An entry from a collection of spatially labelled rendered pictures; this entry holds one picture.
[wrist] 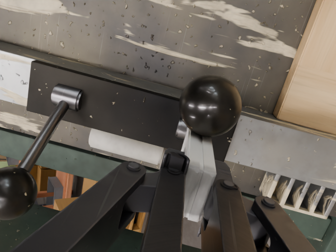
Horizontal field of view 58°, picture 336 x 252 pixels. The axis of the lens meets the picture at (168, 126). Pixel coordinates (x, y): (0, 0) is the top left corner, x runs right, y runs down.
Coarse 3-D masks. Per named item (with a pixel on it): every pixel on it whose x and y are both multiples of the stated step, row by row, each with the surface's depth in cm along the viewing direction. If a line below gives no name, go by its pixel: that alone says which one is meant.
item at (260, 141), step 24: (0, 48) 29; (24, 48) 32; (0, 72) 30; (24, 72) 29; (96, 72) 30; (0, 96) 30; (24, 96) 30; (240, 120) 29; (264, 120) 29; (240, 144) 30; (264, 144) 30; (288, 144) 29; (312, 144) 29; (264, 168) 30; (288, 168) 30; (312, 168) 30
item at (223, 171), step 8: (216, 160) 18; (216, 168) 17; (224, 168) 17; (216, 176) 16; (224, 176) 16; (208, 200) 14; (248, 200) 14; (208, 208) 14; (248, 208) 14; (208, 216) 14; (248, 216) 13; (256, 216) 13; (256, 224) 13; (256, 232) 13; (264, 232) 13; (256, 240) 13; (264, 240) 13
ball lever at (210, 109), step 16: (192, 80) 18; (208, 80) 17; (224, 80) 17; (192, 96) 17; (208, 96) 17; (224, 96) 17; (192, 112) 17; (208, 112) 17; (224, 112) 17; (240, 112) 18; (192, 128) 18; (208, 128) 17; (224, 128) 17
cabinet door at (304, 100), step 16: (320, 0) 28; (320, 16) 28; (304, 32) 29; (320, 32) 28; (304, 48) 29; (320, 48) 28; (304, 64) 29; (320, 64) 29; (288, 80) 30; (304, 80) 29; (320, 80) 29; (288, 96) 30; (304, 96) 30; (320, 96) 30; (288, 112) 31; (304, 112) 30; (320, 112) 30; (320, 128) 31
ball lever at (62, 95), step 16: (64, 96) 28; (80, 96) 28; (64, 112) 27; (48, 128) 26; (32, 144) 24; (32, 160) 24; (0, 176) 21; (16, 176) 21; (32, 176) 22; (0, 192) 20; (16, 192) 21; (32, 192) 22; (0, 208) 20; (16, 208) 21
